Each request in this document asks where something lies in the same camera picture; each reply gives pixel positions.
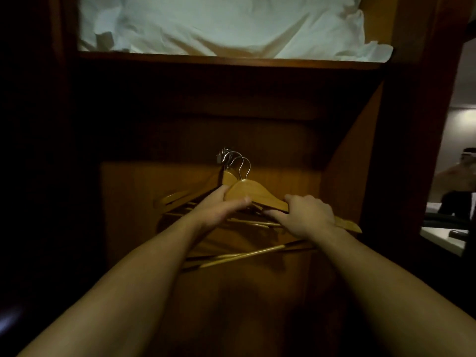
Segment person's right hand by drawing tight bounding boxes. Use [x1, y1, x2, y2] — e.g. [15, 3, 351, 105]
[266, 194, 337, 243]

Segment person's left hand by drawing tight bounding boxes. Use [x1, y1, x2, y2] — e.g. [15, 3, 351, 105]
[193, 184, 253, 235]

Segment wooden clothes hanger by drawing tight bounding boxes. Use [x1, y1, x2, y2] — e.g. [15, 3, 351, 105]
[153, 151, 284, 229]
[180, 147, 317, 272]
[223, 157, 363, 235]

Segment person's left forearm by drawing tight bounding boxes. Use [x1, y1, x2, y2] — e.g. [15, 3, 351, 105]
[17, 215, 209, 357]

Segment person's right forearm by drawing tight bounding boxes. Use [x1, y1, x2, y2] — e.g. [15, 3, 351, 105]
[315, 227, 476, 357]

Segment dark wooden wardrobe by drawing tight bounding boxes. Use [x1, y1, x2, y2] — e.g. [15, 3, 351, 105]
[0, 0, 463, 357]

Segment wooden wardrobe shelf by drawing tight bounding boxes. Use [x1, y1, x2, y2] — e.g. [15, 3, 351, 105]
[76, 51, 386, 72]

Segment white counter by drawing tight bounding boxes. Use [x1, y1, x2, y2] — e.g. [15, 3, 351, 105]
[420, 202, 474, 258]

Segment white pillow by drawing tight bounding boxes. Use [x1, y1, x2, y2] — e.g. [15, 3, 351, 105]
[77, 0, 394, 63]

